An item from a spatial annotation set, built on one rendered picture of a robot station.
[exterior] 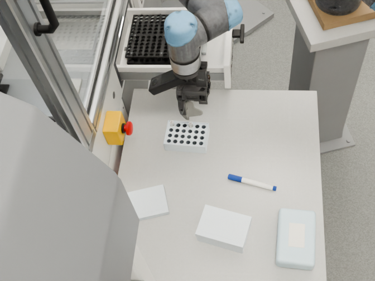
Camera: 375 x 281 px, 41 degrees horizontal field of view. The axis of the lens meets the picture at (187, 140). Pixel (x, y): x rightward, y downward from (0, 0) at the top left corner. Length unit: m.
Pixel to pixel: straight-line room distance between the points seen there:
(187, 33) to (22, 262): 0.76
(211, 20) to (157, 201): 0.52
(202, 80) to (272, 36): 1.55
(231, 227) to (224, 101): 0.44
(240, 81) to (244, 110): 1.05
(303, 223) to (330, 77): 0.80
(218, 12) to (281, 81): 1.44
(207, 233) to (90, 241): 0.78
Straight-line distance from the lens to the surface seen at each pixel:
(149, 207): 1.40
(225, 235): 1.31
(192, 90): 1.29
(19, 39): 0.98
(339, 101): 2.14
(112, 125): 1.39
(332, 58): 1.90
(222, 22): 1.19
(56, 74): 1.09
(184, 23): 1.15
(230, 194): 1.41
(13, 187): 0.49
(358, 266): 2.18
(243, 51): 2.72
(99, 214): 0.58
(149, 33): 1.64
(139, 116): 1.58
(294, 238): 1.32
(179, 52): 1.18
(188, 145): 1.45
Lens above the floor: 2.03
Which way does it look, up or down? 58 degrees down
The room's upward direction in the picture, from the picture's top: 11 degrees counter-clockwise
